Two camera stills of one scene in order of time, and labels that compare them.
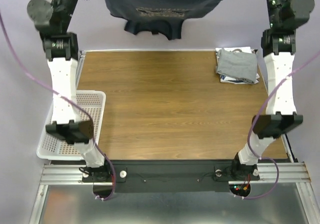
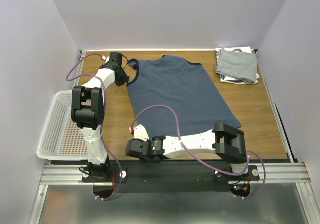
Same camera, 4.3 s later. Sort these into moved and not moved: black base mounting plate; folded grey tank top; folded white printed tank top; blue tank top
Moved: blue tank top
Not moved: black base mounting plate; folded white printed tank top; folded grey tank top
